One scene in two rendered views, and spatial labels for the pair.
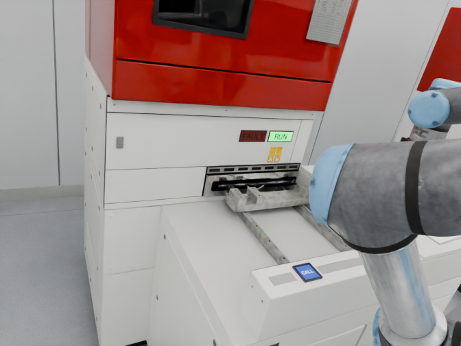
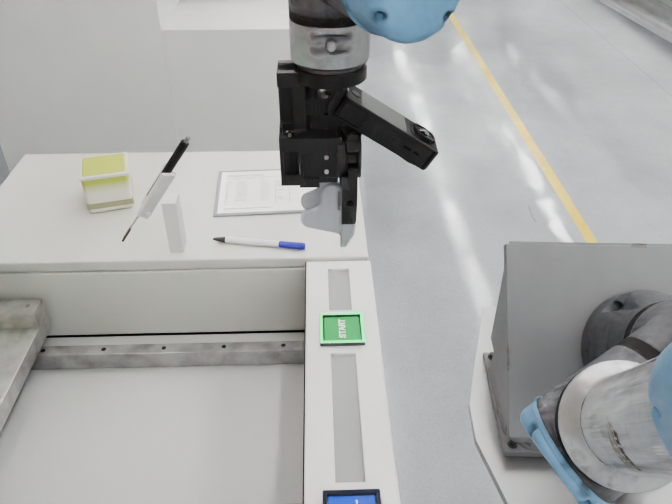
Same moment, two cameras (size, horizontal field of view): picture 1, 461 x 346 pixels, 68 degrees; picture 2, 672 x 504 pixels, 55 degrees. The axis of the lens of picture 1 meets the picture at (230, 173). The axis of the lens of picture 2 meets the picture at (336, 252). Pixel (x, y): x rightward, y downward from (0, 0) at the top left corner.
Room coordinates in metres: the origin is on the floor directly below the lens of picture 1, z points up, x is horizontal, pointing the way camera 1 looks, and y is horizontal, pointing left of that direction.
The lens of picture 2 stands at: (0.54, 0.07, 1.52)
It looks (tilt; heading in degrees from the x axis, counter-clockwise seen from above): 36 degrees down; 299
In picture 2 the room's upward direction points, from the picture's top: straight up
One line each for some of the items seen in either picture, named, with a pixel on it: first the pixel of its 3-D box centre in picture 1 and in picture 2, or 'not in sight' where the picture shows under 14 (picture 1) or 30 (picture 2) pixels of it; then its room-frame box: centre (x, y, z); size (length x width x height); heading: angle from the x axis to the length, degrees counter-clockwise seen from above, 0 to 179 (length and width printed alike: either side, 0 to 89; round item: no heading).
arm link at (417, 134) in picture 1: (426, 136); (329, 42); (0.83, -0.45, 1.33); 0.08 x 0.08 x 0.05
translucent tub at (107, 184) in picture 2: not in sight; (107, 182); (1.31, -0.55, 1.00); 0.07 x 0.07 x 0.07; 46
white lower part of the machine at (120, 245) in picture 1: (173, 233); not in sight; (1.49, 0.23, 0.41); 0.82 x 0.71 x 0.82; 121
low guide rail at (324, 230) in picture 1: (320, 227); (135, 355); (1.13, -0.38, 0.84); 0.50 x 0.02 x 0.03; 31
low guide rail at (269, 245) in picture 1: (261, 236); not in sight; (0.99, -0.15, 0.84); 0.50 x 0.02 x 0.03; 31
